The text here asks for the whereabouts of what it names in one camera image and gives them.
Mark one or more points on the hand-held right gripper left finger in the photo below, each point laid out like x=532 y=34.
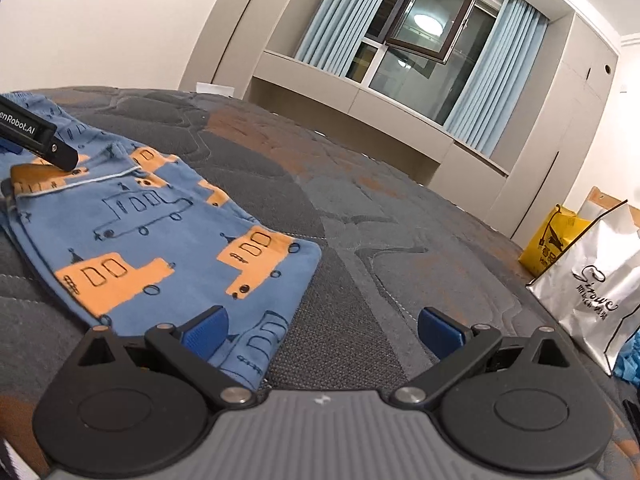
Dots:
x=204 y=331

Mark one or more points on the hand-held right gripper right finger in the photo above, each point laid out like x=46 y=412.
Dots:
x=440 y=331

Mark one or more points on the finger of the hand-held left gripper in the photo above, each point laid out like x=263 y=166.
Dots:
x=64 y=156

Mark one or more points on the blue pants with orange print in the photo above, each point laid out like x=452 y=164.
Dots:
x=150 y=240

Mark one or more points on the grey quilted bed mattress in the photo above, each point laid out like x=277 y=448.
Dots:
x=400 y=210

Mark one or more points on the yellow shopping bag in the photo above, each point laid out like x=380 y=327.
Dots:
x=550 y=240

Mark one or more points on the white shopping bag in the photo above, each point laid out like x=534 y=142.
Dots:
x=595 y=290

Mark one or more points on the white flat box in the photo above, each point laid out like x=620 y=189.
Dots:
x=216 y=89

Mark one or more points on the blue crumpled plastic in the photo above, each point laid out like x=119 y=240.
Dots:
x=629 y=360

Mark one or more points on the black white striped cloth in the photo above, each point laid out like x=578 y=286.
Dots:
x=7 y=460

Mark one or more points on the beige wardrobe with round hole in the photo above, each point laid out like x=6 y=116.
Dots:
x=565 y=125

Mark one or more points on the light blue curtain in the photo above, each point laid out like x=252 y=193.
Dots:
x=345 y=15
x=500 y=75

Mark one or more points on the window with open sash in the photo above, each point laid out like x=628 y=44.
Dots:
x=425 y=45

